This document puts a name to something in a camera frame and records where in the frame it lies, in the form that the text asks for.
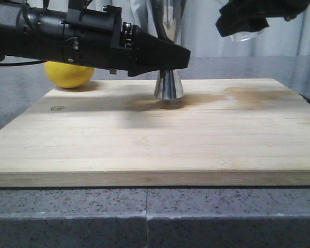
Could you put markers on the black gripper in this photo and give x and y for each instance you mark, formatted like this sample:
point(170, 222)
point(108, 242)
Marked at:
point(250, 16)
point(98, 41)

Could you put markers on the clear glass beaker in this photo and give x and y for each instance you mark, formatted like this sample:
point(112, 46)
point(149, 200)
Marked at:
point(244, 36)

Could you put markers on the steel double jigger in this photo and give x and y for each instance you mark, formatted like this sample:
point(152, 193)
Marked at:
point(168, 85)

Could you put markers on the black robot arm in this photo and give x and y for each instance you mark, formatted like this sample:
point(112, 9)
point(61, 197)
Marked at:
point(30, 32)

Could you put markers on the yellow lemon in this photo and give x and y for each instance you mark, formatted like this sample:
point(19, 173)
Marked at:
point(66, 75)

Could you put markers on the wooden cutting board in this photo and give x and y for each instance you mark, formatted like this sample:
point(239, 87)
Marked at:
point(237, 132)

